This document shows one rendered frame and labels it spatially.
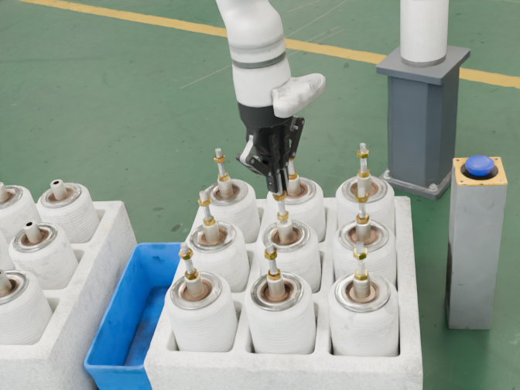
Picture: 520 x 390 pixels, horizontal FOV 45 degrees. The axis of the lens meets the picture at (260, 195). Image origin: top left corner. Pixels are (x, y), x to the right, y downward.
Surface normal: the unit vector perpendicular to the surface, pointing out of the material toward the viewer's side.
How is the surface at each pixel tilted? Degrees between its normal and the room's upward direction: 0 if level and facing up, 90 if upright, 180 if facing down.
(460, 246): 90
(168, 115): 0
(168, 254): 88
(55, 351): 90
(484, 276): 90
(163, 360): 0
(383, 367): 0
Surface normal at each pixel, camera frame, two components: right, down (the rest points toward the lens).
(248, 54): -0.29, 0.59
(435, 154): 0.13, 0.57
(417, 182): -0.60, 0.54
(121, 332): 0.98, -0.06
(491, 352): -0.14, -0.80
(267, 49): 0.37, 0.51
